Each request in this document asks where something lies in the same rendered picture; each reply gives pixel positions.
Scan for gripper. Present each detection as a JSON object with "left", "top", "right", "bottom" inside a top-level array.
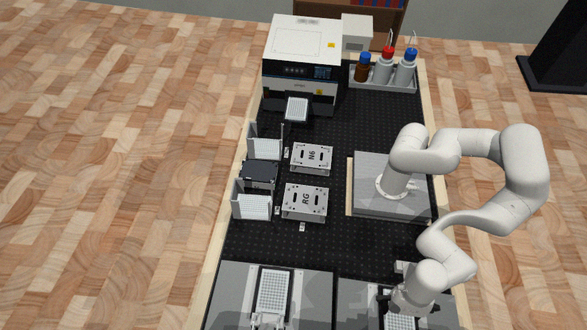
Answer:
[{"left": 376, "top": 287, "right": 441, "bottom": 320}]

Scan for red bottle cap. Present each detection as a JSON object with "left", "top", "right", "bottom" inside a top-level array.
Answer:
[{"left": 382, "top": 45, "right": 395, "bottom": 57}]

